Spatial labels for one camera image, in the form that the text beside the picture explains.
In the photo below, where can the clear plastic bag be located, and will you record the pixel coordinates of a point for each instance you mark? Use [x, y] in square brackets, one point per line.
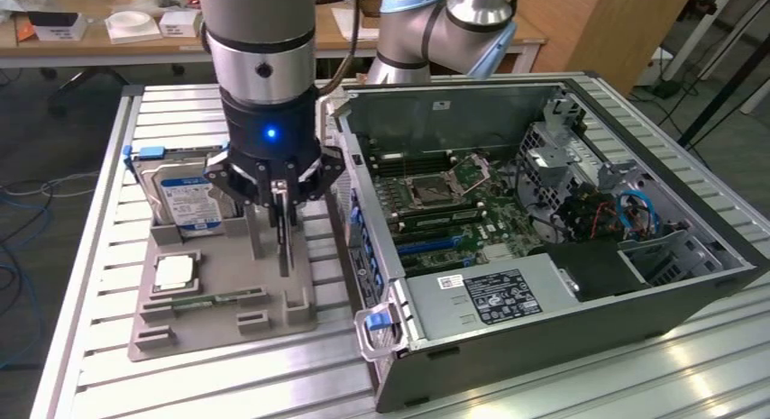
[18, 0]

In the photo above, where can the black office chair base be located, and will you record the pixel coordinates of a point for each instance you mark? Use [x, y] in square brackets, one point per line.
[78, 76]

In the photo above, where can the Nvidia graphics card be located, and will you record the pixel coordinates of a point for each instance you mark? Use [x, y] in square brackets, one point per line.
[287, 252]

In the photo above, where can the white square dish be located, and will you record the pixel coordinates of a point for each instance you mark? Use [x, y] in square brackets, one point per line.
[132, 29]

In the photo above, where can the silver chipset heatsink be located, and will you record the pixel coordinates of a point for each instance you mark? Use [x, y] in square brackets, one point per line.
[497, 252]

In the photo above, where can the green RAM stick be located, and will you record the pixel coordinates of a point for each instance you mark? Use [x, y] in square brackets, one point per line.
[199, 301]

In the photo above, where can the white paper box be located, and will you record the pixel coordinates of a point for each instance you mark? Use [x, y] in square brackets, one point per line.
[367, 29]

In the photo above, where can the green Dell motherboard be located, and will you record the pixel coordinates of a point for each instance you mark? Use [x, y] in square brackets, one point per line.
[499, 225]

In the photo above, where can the open black PC case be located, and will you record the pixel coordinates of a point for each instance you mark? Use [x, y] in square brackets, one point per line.
[541, 360]

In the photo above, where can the RAM slot white clips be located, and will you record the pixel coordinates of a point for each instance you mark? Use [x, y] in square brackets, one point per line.
[421, 163]
[421, 153]

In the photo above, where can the grey plastic disk bay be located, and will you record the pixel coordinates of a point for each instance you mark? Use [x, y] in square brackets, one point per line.
[668, 257]

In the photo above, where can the blue expansion slot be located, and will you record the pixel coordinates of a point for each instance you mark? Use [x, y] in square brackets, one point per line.
[430, 247]

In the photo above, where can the metal socket cover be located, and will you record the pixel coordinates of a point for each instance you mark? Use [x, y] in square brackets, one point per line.
[470, 171]

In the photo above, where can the small white box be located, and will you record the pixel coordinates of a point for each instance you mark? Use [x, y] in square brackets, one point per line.
[178, 24]

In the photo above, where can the CPU socket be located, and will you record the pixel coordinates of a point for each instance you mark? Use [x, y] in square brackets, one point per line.
[430, 191]

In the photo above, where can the RAM slot black clips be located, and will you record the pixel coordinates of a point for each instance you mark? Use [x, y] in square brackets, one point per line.
[421, 168]
[421, 158]

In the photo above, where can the white floor box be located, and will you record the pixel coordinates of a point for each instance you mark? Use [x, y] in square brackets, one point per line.
[653, 67]

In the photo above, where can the wooden cabinet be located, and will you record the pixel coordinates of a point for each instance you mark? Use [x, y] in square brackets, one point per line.
[602, 31]

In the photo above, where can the white box with black lid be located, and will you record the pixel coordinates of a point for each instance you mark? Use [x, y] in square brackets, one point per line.
[60, 31]

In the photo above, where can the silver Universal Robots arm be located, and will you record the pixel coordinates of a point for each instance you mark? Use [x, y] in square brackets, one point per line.
[259, 13]

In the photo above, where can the black power adapter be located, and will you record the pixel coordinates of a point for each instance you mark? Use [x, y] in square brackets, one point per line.
[668, 89]

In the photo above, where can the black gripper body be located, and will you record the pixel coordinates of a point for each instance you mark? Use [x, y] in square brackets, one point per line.
[271, 121]

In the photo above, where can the silver CPU chip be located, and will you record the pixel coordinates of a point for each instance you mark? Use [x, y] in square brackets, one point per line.
[174, 274]

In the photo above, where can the wooden desk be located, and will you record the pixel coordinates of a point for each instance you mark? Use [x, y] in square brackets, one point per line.
[120, 47]

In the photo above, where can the brown cardboard box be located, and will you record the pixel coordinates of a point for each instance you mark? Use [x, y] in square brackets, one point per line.
[370, 0]

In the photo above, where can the silver metal disk bay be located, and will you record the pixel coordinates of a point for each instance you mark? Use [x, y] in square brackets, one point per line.
[545, 166]

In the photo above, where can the black stand pole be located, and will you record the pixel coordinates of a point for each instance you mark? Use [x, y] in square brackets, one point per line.
[716, 101]

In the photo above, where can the grey parts rack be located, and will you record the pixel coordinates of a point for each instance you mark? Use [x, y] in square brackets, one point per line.
[240, 284]

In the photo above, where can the labelled RAM stick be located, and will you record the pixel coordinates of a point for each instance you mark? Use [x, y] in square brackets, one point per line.
[445, 220]

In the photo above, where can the hard disk with blue carrier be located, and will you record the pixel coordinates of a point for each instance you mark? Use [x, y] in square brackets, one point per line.
[180, 203]

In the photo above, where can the grey power supply unit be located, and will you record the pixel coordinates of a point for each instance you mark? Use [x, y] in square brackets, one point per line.
[433, 311]

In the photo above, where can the white table frame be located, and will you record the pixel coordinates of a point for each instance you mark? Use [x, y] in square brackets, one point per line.
[754, 99]

